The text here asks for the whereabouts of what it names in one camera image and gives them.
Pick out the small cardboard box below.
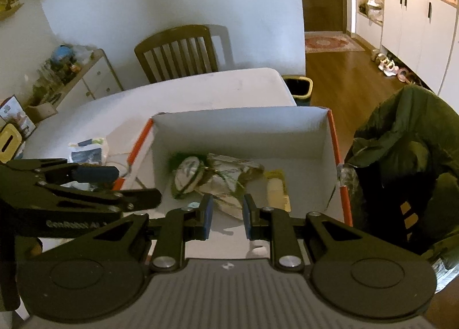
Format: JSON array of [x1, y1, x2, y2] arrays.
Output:
[[25, 101, 58, 124]]

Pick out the white lower cabinet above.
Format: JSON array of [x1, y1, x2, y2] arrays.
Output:
[[380, 0, 459, 95]]

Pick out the yellow packet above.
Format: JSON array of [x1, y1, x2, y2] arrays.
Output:
[[263, 169, 292, 213]]

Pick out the white plastic bags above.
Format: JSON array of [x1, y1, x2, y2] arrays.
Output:
[[359, 0, 384, 23]]

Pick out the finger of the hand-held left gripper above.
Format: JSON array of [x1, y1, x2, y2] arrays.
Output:
[[39, 183, 163, 214], [7, 159, 120, 191]]

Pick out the yellow tissue box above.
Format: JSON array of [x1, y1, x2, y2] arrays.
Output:
[[0, 124, 26, 163]]

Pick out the row of shoes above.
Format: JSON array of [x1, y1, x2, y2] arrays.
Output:
[[371, 49, 418, 84]]

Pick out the wooden chair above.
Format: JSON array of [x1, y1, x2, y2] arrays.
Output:
[[134, 24, 219, 84]]

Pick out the white blue tissue pack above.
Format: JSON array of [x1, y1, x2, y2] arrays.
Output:
[[68, 137, 109, 165]]

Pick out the red patterned rug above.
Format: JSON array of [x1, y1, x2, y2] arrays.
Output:
[[305, 32, 365, 54]]

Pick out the red cardboard box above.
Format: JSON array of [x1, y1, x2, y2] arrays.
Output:
[[113, 106, 354, 260]]

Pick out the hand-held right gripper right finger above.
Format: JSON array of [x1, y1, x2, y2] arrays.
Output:
[[242, 192, 422, 273]]

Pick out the small white object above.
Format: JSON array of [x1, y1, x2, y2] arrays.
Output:
[[247, 241, 270, 258]]

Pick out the green patterned snack bag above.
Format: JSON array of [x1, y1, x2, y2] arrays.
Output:
[[170, 152, 213, 201]]

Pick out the blue globe toy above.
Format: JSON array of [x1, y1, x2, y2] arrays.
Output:
[[54, 45, 74, 64]]

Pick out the white sideboard cabinet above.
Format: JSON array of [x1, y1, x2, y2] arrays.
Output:
[[25, 49, 124, 122]]

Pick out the printed paper bag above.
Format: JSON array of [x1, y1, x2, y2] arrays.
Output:
[[0, 95, 37, 138]]

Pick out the cream biscuit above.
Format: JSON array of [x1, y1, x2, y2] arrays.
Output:
[[267, 178, 285, 208]]

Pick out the clear plastic bag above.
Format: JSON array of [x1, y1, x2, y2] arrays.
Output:
[[201, 153, 264, 220]]

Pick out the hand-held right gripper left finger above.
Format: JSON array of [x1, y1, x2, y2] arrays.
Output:
[[48, 192, 216, 274]]

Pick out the yellow rimmed trash bin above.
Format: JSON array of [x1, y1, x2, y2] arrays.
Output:
[[281, 75, 314, 105]]

